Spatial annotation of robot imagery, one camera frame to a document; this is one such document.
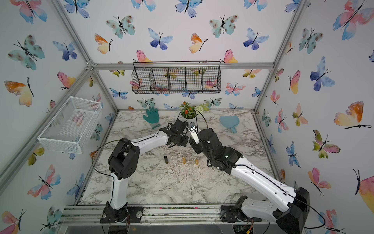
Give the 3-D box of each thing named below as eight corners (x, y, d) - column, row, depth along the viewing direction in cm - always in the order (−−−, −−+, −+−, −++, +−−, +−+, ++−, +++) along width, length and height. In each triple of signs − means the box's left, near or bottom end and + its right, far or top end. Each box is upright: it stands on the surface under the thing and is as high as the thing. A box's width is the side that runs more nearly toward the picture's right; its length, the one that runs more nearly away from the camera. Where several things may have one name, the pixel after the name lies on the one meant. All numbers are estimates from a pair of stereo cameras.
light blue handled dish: (222, 133, 109) (223, 130, 107) (220, 118, 118) (220, 115, 116) (240, 133, 109) (242, 130, 106) (237, 118, 118) (238, 115, 116)
